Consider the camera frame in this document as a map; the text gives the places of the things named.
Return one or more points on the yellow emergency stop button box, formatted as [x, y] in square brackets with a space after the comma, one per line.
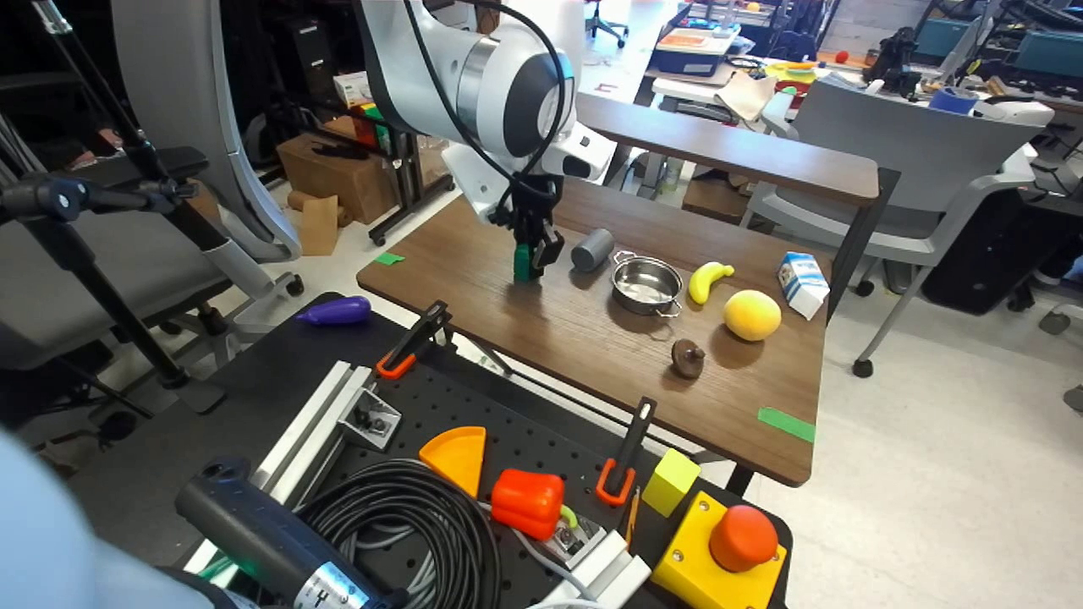
[723, 555]

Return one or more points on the small milk carton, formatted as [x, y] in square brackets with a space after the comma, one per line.
[805, 283]

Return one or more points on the orange wedge toy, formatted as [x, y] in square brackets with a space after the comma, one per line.
[457, 455]

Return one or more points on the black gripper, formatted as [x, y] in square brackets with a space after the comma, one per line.
[533, 202]

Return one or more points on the grey office chair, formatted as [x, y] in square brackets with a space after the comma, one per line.
[936, 170]

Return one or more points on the grey cylinder block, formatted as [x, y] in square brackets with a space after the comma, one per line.
[593, 253]

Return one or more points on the yellow green cube block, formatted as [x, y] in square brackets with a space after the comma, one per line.
[672, 478]

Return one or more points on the orange toy bell pepper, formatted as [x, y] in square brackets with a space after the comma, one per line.
[531, 501]

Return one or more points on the small steel bowl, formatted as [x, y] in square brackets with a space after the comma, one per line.
[646, 292]

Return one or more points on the green tape marker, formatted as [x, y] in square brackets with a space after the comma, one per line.
[391, 260]

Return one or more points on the brown wooden desk shelf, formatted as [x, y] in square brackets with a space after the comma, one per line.
[754, 153]

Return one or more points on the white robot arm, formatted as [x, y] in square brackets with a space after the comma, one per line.
[501, 104]

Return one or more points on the aluminium extrusion rail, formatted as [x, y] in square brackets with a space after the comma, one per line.
[245, 510]

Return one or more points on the purple toy eggplant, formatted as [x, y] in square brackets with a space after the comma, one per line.
[338, 312]

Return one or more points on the black tripod camera stand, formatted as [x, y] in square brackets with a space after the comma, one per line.
[86, 260]

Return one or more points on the yellow toy banana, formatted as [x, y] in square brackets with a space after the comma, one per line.
[702, 283]

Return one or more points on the cardboard box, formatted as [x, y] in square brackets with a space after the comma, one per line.
[332, 164]

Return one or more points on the yellow toy lemon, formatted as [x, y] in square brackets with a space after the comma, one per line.
[754, 317]

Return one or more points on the green cylinder block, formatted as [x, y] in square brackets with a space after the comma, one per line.
[527, 264]

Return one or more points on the orange handled black clamp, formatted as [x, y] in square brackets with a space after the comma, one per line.
[418, 337]

